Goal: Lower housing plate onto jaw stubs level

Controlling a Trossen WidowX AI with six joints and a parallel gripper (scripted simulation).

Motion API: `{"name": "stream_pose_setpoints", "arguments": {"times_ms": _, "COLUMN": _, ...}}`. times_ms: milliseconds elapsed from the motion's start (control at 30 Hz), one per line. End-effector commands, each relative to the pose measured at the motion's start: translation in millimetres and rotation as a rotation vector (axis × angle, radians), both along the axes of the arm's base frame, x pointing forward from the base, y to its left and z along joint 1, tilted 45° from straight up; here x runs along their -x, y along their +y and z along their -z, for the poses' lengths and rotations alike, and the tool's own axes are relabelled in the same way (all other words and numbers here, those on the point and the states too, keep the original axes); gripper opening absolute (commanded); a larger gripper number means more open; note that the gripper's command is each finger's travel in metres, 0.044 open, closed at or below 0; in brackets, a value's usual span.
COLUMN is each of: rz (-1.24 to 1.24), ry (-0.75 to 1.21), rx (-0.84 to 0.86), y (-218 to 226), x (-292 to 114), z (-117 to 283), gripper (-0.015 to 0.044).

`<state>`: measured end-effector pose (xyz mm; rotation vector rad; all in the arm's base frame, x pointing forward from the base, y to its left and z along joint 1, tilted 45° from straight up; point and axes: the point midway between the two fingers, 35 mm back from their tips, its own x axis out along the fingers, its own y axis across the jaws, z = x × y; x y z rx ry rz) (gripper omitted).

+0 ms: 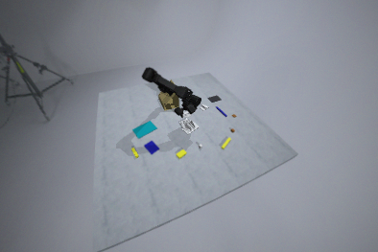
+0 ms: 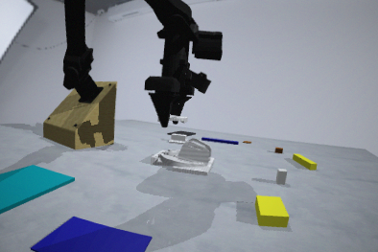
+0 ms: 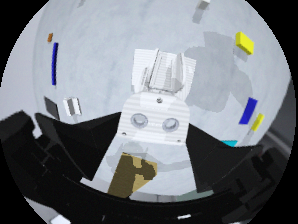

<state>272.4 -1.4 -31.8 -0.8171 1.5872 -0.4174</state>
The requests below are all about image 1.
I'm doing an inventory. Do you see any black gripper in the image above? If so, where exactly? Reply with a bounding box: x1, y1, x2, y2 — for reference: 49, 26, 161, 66
175, 100, 190, 118

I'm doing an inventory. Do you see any blue flat square mat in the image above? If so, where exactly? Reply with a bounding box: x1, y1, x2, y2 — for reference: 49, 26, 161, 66
144, 141, 159, 154

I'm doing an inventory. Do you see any yellow rectangular bar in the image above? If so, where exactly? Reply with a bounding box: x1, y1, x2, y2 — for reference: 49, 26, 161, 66
222, 138, 231, 149

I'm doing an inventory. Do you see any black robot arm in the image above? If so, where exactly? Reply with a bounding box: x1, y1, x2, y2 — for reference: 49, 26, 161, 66
142, 67, 201, 114

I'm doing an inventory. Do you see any teal flat plate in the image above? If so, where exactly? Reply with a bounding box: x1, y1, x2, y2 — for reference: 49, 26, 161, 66
133, 121, 156, 139

